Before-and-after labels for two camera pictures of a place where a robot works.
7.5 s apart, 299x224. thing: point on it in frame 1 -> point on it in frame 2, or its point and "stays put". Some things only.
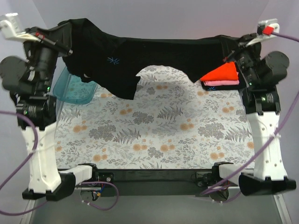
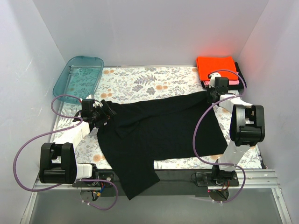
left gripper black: x=44 y=37 -> x=102 y=112
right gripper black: x=244 y=45 -> x=212 y=96
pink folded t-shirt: x=221 y=82 stays put
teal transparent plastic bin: x=70 y=88 stays put
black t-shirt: x=108 y=61 -> x=142 y=130
